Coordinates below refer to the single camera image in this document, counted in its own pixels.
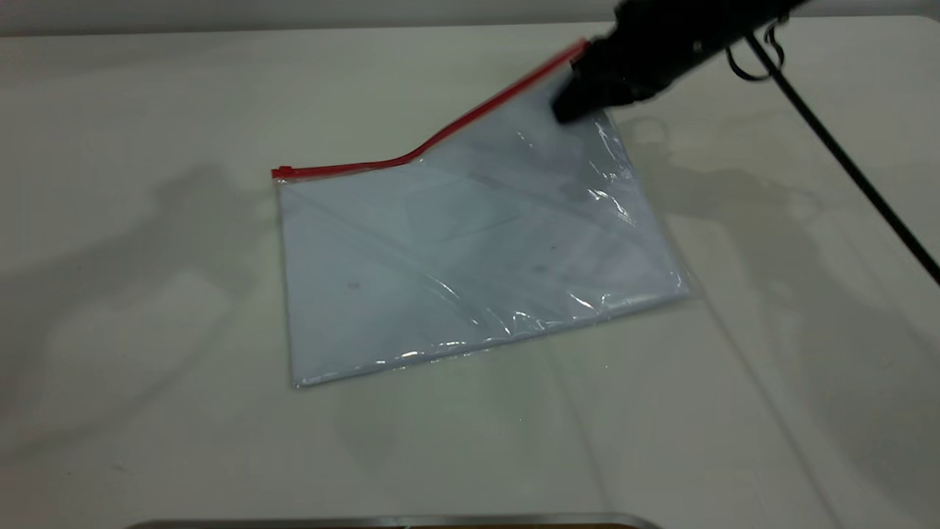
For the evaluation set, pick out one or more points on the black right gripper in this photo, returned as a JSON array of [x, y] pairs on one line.
[[668, 44]]

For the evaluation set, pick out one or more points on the clear plastic bag red zipper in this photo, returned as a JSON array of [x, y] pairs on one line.
[[470, 250]]

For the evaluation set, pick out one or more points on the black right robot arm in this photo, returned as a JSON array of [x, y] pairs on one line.
[[778, 9]]

